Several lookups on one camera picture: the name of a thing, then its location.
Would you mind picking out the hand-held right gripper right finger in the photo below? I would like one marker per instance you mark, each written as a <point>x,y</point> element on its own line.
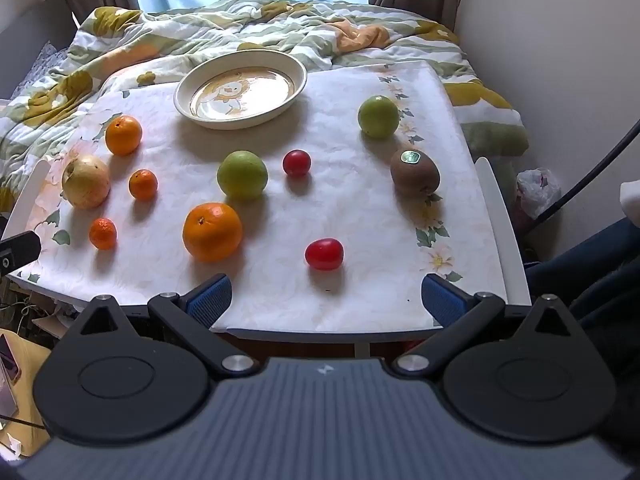
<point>442,300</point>

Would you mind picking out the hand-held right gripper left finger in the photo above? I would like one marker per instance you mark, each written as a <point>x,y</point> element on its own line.
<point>212,300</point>

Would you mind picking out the large orange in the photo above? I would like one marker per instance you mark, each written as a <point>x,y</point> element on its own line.
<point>212,231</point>

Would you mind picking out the small mandarin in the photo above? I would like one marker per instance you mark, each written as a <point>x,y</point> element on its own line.
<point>143,184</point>
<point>103,233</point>

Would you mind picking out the yellow apple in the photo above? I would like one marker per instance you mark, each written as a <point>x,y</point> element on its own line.
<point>86,181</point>

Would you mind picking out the oval red tomato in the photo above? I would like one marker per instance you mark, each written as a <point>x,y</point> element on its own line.
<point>324,254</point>

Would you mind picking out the brown kiwi with sticker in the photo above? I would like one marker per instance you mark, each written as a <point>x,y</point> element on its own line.
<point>415,175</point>

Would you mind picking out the green apple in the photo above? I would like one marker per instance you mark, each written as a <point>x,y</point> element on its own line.
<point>378,116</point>
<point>242,175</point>

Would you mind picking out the medium orange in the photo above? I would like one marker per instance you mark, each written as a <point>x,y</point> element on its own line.
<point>123,135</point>

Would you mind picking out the round red cherry tomato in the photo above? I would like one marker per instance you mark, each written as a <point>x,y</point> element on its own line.
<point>296,163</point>

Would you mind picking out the cream plate with cartoon print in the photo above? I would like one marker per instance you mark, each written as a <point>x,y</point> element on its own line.
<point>240,92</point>

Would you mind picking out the white bed table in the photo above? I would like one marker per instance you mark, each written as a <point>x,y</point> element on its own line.
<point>500,220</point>

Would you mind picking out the pink phone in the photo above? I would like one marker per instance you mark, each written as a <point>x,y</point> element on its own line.
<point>7,360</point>

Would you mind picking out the floral white tablecloth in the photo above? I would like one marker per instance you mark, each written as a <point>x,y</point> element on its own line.
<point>350,200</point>

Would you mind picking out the white plastic bag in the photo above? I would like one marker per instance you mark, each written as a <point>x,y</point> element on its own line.
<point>537,190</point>

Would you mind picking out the person's leg in dark trousers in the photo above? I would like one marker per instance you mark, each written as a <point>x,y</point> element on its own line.
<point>590,270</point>

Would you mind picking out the grey patterned bed sheet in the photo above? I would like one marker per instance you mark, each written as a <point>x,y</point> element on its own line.
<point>45,60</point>

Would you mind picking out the floral green striped blanket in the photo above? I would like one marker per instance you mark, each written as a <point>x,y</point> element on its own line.
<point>150,35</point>

